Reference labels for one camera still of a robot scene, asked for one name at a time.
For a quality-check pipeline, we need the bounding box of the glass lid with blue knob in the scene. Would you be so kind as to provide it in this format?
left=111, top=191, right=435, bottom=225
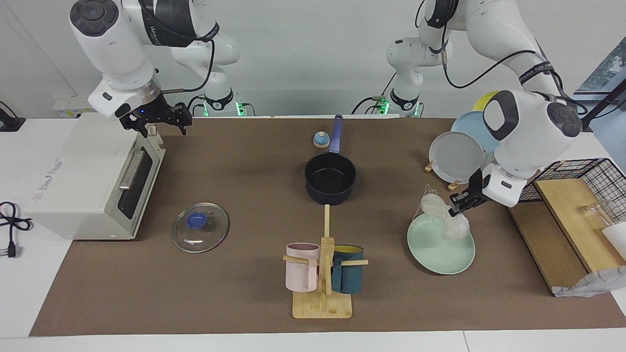
left=173, top=202, right=230, bottom=254

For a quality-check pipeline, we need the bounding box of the wooden plate rack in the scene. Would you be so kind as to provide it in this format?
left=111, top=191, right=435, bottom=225
left=424, top=159, right=463, bottom=192

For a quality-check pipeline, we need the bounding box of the grey plate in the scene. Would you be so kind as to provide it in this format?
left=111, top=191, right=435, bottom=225
left=429, top=131, right=486, bottom=185

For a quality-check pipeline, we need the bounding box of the green plate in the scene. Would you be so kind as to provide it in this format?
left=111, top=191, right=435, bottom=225
left=407, top=215, right=476, bottom=275

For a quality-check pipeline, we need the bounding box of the light blue plate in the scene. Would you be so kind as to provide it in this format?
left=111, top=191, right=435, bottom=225
left=451, top=111, right=492, bottom=150

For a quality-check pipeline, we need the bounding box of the yellow plate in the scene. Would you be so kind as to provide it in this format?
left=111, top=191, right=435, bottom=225
left=472, top=90, right=500, bottom=112

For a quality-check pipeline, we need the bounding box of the cream toaster oven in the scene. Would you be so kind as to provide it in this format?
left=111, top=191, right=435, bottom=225
left=22, top=112, right=167, bottom=241

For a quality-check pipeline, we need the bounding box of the clear glass cup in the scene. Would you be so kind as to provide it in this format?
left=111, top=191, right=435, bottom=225
left=581, top=201, right=614, bottom=230

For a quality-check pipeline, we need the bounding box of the dark teal mug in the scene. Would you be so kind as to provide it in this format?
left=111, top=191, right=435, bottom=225
left=332, top=245, right=364, bottom=294

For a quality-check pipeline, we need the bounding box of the black stand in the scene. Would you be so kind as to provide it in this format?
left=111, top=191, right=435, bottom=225
left=580, top=78, right=626, bottom=132

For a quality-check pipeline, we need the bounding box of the white cup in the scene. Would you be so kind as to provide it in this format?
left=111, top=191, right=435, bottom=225
left=602, top=222, right=626, bottom=261

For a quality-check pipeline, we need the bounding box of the grey marbled bag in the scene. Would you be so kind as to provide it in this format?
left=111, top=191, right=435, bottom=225
left=553, top=265, right=626, bottom=298

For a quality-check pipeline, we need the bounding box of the brown table mat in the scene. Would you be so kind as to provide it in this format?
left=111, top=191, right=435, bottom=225
left=28, top=117, right=626, bottom=337

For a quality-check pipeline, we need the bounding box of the wooden mug tree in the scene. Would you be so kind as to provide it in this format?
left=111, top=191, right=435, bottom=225
left=283, top=204, right=369, bottom=319

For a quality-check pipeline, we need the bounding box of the pink mug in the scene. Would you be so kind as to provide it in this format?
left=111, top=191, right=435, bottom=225
left=286, top=243, right=321, bottom=293

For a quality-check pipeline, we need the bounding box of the black right base cable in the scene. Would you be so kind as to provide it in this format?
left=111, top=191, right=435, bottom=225
left=186, top=94, right=206, bottom=118

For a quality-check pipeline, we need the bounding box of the black base cable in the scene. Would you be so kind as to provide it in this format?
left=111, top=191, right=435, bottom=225
left=186, top=94, right=206, bottom=118
left=352, top=73, right=392, bottom=116

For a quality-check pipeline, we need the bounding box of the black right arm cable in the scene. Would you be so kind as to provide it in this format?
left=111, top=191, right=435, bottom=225
left=160, top=22, right=217, bottom=94

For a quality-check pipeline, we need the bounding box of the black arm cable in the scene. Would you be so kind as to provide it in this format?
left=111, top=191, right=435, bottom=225
left=416, top=0, right=587, bottom=115
left=160, top=22, right=217, bottom=94

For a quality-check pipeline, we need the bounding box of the white wall box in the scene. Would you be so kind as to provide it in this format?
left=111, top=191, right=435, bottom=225
left=53, top=94, right=106, bottom=119

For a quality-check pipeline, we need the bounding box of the wooden shelf with wire basket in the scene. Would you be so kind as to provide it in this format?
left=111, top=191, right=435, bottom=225
left=505, top=158, right=626, bottom=294

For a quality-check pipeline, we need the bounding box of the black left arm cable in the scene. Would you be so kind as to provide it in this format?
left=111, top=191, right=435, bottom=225
left=416, top=0, right=587, bottom=115

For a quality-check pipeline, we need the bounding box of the dark pot with purple handle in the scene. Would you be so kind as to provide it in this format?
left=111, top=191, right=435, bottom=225
left=304, top=114, right=358, bottom=206

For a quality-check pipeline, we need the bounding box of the black clamp mount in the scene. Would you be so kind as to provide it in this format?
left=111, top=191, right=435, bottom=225
left=0, top=100, right=26, bottom=132

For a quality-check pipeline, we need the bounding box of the black left base cable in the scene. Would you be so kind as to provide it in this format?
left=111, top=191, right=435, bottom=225
left=352, top=73, right=392, bottom=116

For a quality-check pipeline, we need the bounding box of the black power cord with plug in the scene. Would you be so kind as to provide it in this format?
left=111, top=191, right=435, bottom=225
left=0, top=201, right=32, bottom=259

